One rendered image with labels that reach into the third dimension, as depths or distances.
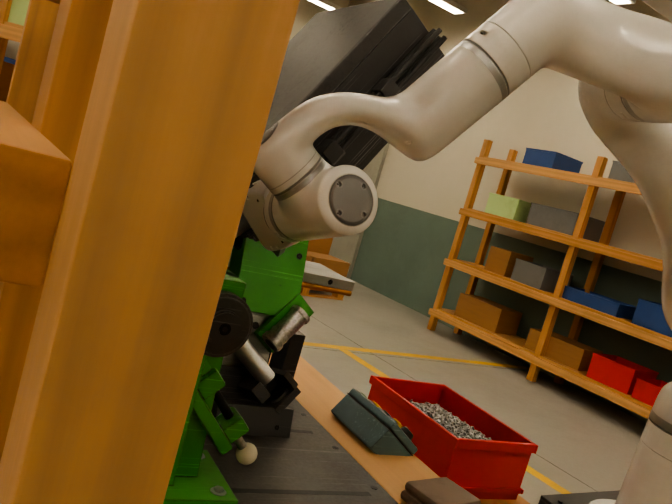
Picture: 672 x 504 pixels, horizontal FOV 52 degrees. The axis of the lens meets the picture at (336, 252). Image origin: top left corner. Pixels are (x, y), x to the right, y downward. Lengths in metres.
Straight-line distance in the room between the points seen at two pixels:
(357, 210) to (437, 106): 0.16
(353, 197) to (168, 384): 0.43
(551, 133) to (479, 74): 7.17
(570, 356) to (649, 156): 5.77
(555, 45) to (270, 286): 0.57
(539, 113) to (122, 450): 7.89
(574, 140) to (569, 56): 6.90
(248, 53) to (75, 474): 0.27
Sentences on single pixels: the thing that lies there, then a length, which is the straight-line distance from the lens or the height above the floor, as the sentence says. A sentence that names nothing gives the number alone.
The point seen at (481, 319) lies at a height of 0.34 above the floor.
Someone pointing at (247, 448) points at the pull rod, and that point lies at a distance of 0.91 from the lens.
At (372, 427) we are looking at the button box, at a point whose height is 0.93.
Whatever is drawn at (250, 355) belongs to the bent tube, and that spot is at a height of 1.01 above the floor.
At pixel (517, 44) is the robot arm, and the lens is 0.88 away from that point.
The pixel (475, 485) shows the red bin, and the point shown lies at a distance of 1.40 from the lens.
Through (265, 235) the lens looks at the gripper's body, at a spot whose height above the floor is 1.21.
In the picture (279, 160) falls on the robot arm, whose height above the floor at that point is 1.31.
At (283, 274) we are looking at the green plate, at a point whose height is 1.14.
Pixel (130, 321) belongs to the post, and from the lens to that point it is 0.42.
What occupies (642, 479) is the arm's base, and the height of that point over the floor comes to 1.01.
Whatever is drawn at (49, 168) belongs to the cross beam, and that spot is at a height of 1.27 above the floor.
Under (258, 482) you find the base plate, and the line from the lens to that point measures 0.96.
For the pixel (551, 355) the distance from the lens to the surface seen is 6.84.
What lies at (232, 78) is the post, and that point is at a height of 1.35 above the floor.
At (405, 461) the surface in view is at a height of 0.90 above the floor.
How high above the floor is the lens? 1.31
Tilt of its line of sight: 6 degrees down
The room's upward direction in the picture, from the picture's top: 16 degrees clockwise
